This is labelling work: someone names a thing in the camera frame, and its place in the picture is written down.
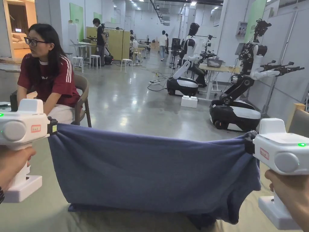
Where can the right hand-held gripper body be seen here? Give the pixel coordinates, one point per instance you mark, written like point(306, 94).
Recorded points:
point(277, 149)

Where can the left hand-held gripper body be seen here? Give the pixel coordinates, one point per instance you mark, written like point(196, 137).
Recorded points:
point(21, 130)

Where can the dark blue shirt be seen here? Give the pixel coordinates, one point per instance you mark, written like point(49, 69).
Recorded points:
point(149, 169)

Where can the person's left hand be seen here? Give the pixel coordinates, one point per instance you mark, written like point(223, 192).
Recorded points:
point(12, 166)

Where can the person's right hand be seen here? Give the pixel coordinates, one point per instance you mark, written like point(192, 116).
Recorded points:
point(292, 193)

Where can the black humanoid robot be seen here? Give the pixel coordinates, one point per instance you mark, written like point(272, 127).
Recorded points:
point(248, 72)

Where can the bed with pale green sheet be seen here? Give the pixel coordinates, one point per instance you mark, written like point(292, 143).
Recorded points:
point(33, 217)

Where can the beige sofa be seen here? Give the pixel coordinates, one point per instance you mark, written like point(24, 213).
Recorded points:
point(19, 42)

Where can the white foam block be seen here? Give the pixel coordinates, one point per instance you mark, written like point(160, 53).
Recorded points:
point(189, 101)

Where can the white humanoid robot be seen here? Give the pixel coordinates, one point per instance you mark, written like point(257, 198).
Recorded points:
point(190, 48)

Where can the white power strip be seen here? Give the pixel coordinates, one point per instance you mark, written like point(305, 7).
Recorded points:
point(155, 82)

